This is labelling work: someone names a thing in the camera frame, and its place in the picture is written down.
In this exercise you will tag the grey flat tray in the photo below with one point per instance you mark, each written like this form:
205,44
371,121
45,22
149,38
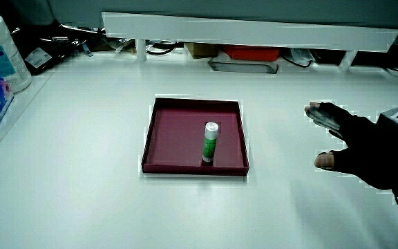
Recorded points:
242,67

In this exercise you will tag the maroon shallow tray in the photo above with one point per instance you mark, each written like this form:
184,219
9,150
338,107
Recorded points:
178,138

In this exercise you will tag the white desk shelf riser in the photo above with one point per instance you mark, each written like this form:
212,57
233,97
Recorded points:
240,32

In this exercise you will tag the white wipes canister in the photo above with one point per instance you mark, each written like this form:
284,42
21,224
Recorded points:
2,52

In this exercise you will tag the black device with white label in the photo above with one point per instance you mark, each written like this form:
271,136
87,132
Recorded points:
47,52

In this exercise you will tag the clear plastic bag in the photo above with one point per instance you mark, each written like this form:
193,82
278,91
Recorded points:
301,57

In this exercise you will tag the orange box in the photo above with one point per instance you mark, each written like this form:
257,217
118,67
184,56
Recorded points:
251,53

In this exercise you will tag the brown cardboard box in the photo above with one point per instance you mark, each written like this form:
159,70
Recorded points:
201,50

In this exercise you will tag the person's right hand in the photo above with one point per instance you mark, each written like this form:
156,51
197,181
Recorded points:
368,155

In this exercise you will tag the green glue stick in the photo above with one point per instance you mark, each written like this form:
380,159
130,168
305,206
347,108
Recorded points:
209,145

